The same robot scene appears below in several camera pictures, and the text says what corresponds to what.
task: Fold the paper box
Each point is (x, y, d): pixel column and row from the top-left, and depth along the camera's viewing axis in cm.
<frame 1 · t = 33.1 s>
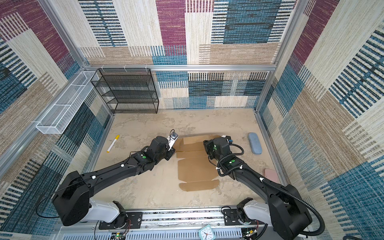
left hand: (170, 141, 85), fingers closed
right hand: (201, 142, 83), fingers closed
brown cardboard box: (197, 171, 95), on the table
blue-grey glasses case: (255, 143, 101), point 2 cm above the table
yellow-capped white marker: (113, 143, 104), on the table
pink flat case: (271, 170, 91), on the table

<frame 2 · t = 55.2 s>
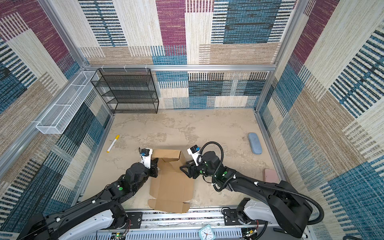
left hand: (158, 157, 80), fingers closed
right hand: (184, 167, 79), fingers open
brown cardboard box: (172, 191, 82), point 2 cm above the table
the other named things where they were.

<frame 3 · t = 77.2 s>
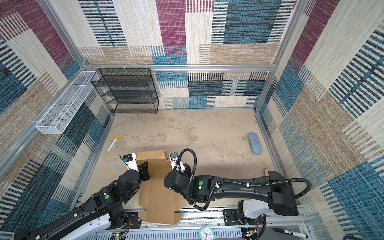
left hand: (148, 161, 77), fingers closed
right hand: (173, 168, 72), fingers closed
brown cardboard box: (160, 202, 75), point 7 cm above the table
the other named things where they were.

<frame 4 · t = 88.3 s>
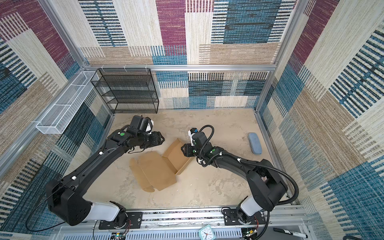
left hand: (160, 138, 79), fingers open
right hand: (184, 150, 86), fingers open
brown cardboard box: (155, 176, 82), point 8 cm above the table
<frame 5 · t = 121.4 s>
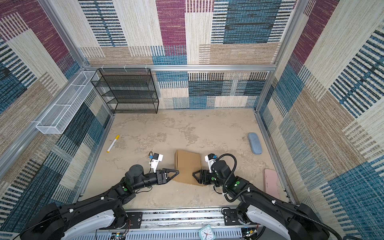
left hand: (176, 173, 72), fingers open
right hand: (196, 177, 80), fingers open
brown cardboard box: (186, 163, 89), point 6 cm above the table
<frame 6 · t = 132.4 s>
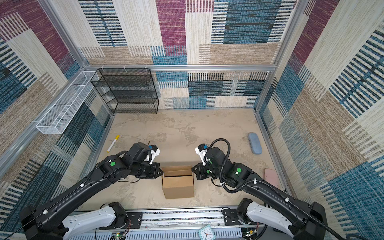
left hand: (164, 171, 70), fingers closed
right hand: (192, 173, 71), fingers closed
brown cardboard box: (178, 182, 71), point 16 cm above the table
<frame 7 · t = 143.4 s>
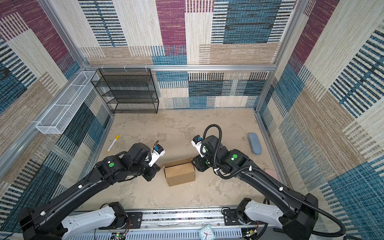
left hand: (159, 166, 72), fingers closed
right hand: (197, 162, 73), fingers open
brown cardboard box: (179, 173, 77), point 14 cm above the table
